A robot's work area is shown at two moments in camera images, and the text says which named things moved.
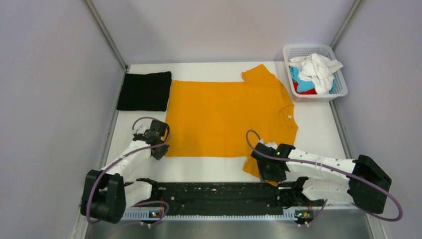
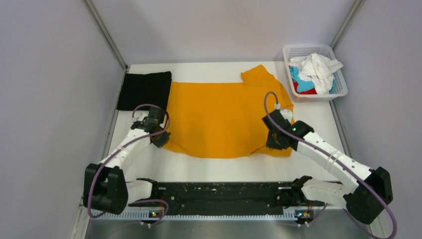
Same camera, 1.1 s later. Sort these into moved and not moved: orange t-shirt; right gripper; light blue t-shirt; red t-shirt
Moved: right gripper
Not moved: red t-shirt; orange t-shirt; light blue t-shirt
